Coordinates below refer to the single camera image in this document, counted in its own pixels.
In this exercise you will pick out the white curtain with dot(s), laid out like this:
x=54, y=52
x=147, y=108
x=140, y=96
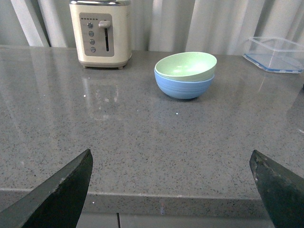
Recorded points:
x=213, y=26

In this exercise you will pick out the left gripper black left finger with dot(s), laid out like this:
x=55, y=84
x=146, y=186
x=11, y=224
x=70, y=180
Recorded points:
x=57, y=202

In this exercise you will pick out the blue bowl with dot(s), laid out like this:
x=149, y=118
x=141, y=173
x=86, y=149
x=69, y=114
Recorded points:
x=181, y=89

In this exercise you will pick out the cream toaster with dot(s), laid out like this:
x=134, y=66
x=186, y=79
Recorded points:
x=102, y=30

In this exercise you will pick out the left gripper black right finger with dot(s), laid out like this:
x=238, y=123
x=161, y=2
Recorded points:
x=281, y=191

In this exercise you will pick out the green bowl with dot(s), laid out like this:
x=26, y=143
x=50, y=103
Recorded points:
x=187, y=66

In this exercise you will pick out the clear plastic food container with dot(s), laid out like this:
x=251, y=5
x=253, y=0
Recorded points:
x=276, y=55

